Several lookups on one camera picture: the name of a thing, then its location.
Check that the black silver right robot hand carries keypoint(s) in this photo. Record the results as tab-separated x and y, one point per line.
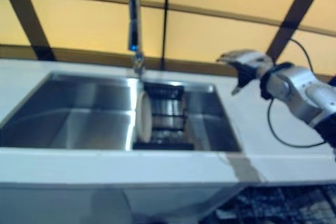
249	64

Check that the cream ceramic plate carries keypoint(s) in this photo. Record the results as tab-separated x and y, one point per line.
144	116

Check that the black sink dish rack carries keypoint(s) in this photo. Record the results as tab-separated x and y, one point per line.
168	119

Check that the chrome gooseneck kitchen faucet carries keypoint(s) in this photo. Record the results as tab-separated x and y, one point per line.
134	19

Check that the grey cabinet door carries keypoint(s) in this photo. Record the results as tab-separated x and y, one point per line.
52	203
178	203

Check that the stainless steel sink basin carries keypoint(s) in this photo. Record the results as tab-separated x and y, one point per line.
78	113

